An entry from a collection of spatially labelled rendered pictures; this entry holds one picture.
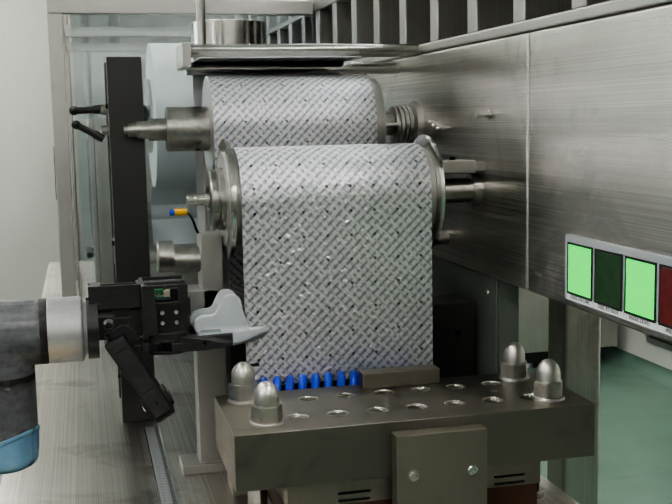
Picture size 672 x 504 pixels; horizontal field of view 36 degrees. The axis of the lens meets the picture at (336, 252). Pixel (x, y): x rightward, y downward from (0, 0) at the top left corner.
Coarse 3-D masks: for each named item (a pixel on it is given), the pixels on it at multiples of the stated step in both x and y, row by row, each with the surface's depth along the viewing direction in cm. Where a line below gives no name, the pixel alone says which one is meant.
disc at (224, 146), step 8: (224, 144) 125; (224, 152) 125; (232, 160) 122; (232, 168) 121; (232, 176) 121; (232, 184) 121; (232, 192) 121; (232, 200) 121; (232, 208) 121; (232, 216) 121; (232, 224) 122; (232, 232) 122; (232, 240) 123; (224, 248) 130; (232, 248) 124; (232, 256) 126
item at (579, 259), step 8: (568, 248) 109; (576, 248) 107; (584, 248) 106; (568, 256) 109; (576, 256) 108; (584, 256) 106; (568, 264) 109; (576, 264) 108; (584, 264) 106; (568, 272) 110; (576, 272) 108; (584, 272) 106; (568, 280) 110; (576, 280) 108; (584, 280) 106; (568, 288) 110; (576, 288) 108; (584, 288) 106; (584, 296) 106
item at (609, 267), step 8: (600, 256) 103; (608, 256) 101; (616, 256) 99; (600, 264) 103; (608, 264) 101; (616, 264) 100; (600, 272) 103; (608, 272) 101; (616, 272) 100; (600, 280) 103; (608, 280) 101; (616, 280) 100; (600, 288) 103; (608, 288) 101; (616, 288) 100; (600, 296) 103; (608, 296) 101; (616, 296) 100; (608, 304) 101; (616, 304) 100
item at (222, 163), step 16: (224, 160) 124; (224, 176) 125; (432, 176) 128; (240, 192) 122; (432, 192) 128; (240, 208) 122; (432, 208) 128; (240, 224) 123; (432, 224) 130; (224, 240) 127; (240, 240) 126
